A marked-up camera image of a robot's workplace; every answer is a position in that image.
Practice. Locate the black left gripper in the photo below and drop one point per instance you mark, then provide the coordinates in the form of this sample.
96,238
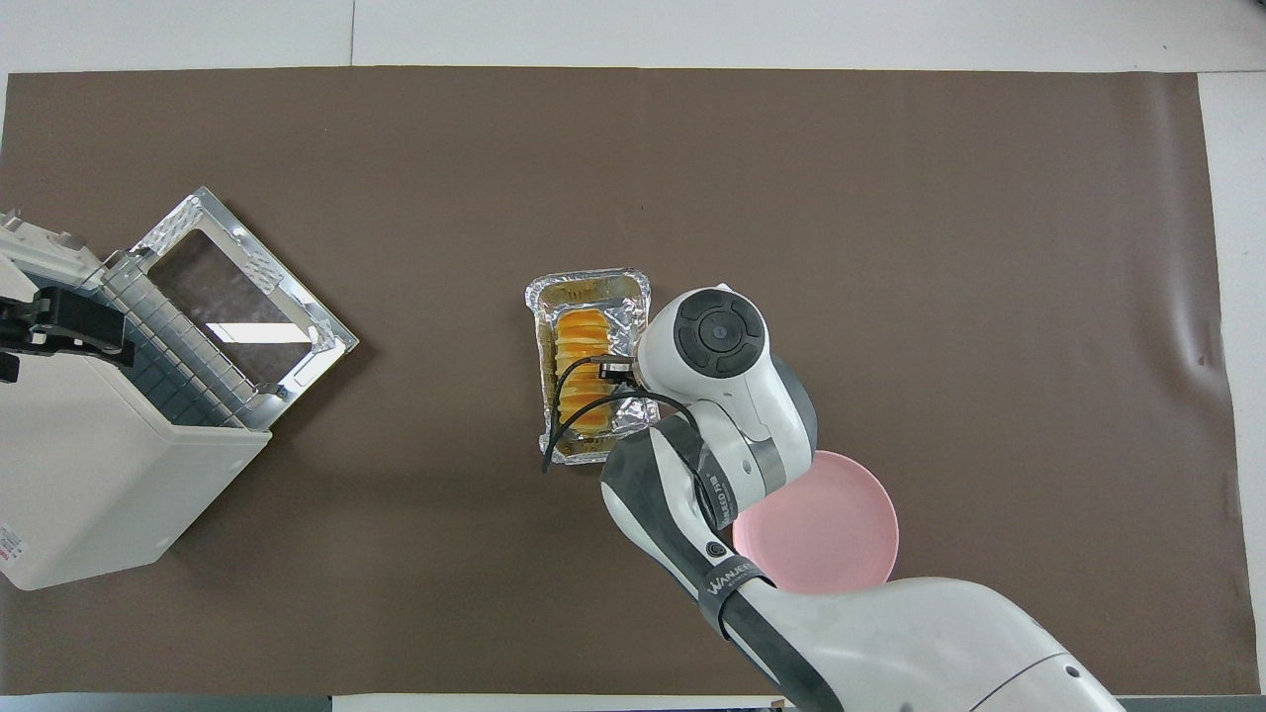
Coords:
84,321

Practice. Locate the golden sliced bread loaf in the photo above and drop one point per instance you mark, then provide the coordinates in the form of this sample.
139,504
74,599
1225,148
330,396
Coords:
584,331

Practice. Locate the aluminium foil tray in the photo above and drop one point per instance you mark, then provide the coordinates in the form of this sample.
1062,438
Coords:
593,292

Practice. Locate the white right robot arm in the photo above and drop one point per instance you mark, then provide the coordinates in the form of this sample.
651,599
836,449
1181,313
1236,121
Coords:
890,643

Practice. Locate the white toaster oven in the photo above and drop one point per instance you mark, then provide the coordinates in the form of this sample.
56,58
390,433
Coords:
89,475

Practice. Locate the glass oven door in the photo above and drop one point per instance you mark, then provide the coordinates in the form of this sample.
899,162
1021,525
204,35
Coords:
237,297

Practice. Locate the pink round plate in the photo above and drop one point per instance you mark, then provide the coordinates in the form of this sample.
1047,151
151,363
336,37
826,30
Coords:
841,534

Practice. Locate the brown table mat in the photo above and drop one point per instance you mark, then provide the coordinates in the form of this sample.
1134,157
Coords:
890,198

